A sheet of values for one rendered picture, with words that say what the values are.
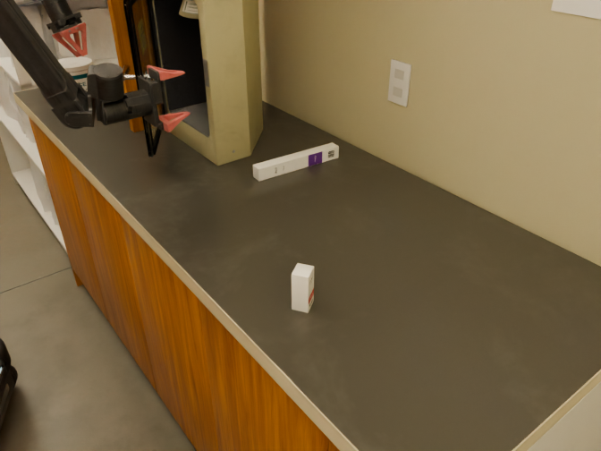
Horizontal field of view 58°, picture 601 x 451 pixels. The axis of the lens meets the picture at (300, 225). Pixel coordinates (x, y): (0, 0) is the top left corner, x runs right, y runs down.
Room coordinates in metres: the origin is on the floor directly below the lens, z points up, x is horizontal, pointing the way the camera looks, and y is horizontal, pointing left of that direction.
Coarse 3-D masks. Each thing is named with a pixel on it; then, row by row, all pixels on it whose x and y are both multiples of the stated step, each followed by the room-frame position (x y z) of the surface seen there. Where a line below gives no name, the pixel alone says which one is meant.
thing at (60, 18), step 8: (48, 0) 1.44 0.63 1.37; (56, 0) 1.44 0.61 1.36; (64, 0) 1.46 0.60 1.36; (48, 8) 1.44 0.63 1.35; (56, 8) 1.44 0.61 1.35; (64, 8) 1.45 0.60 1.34; (56, 16) 1.43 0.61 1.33; (64, 16) 1.44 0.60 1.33; (72, 16) 1.43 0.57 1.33; (80, 16) 1.44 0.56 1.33; (48, 24) 1.46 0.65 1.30
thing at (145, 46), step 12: (144, 0) 1.55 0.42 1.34; (132, 12) 1.36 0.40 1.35; (144, 12) 1.53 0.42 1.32; (144, 24) 1.50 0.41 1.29; (144, 36) 1.47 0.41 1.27; (132, 48) 1.31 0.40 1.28; (144, 48) 1.44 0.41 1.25; (132, 60) 1.31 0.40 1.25; (144, 60) 1.42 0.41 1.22; (144, 72) 1.39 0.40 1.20; (144, 120) 1.31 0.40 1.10; (156, 132) 1.42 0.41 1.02
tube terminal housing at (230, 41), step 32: (224, 0) 1.41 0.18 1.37; (256, 0) 1.61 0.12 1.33; (224, 32) 1.41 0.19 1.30; (256, 32) 1.59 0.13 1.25; (224, 64) 1.40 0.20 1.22; (256, 64) 1.57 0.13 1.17; (224, 96) 1.40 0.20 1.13; (256, 96) 1.55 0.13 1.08; (192, 128) 1.48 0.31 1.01; (224, 128) 1.39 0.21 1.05; (256, 128) 1.53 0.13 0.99; (224, 160) 1.39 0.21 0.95
